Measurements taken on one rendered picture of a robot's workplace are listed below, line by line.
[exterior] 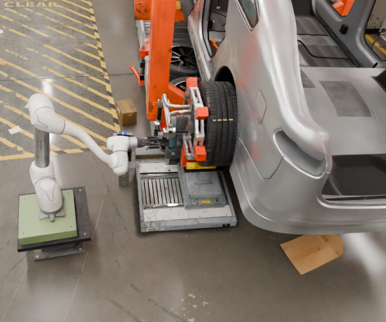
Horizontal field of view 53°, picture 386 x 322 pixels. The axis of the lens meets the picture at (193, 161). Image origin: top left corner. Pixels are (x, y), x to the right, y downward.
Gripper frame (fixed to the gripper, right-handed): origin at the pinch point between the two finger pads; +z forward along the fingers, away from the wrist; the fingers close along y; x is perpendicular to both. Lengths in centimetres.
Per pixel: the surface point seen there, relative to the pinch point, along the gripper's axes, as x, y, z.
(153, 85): 7, -60, -3
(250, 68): 72, 13, 46
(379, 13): -46, -345, 398
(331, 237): -80, 43, 151
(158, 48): 42, -60, -1
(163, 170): -75, -40, 10
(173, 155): -54, -39, 17
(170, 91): 1, -62, 13
